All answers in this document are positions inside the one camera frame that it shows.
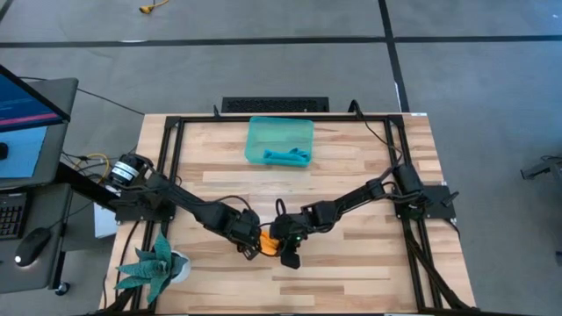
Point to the artificial green plant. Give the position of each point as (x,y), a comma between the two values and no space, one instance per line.
(153,267)

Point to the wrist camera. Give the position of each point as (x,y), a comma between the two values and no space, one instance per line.
(292,259)
(249,252)

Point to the black equipment piece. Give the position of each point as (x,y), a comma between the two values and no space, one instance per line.
(540,169)

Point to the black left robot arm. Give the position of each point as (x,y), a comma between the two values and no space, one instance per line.
(193,206)

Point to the white box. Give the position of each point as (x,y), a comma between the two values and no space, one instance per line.
(104,221)

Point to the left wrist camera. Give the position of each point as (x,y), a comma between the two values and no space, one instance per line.
(249,252)

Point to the black metal table frame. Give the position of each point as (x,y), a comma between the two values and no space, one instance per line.
(211,118)

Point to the grey desk cart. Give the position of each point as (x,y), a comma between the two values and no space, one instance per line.
(57,101)

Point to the teal translucent plastic basket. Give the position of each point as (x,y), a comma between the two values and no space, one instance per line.
(276,134)

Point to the black caster wheel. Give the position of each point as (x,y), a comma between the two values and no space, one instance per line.
(62,288)

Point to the white plant pot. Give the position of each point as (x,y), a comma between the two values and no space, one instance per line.
(186,268)

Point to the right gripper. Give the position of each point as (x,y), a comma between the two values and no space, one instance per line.
(287,230)

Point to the black backlit keyboard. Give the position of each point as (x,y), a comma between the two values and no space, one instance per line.
(11,217)

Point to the teal microfiber towel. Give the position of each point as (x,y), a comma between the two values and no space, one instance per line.
(285,155)

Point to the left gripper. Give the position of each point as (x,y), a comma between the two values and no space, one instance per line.
(247,230)

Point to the black computer mouse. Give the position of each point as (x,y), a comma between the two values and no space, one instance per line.
(30,248)

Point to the orange microfiber towel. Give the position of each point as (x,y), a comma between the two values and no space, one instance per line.
(268,245)

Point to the black diagonal support bar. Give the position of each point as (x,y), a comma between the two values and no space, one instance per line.
(83,186)

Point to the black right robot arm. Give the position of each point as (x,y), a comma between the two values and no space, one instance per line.
(360,197)

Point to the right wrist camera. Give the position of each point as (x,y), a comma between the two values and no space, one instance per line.
(292,259)

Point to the monitor with blue screen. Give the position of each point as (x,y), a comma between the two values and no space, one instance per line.
(26,105)

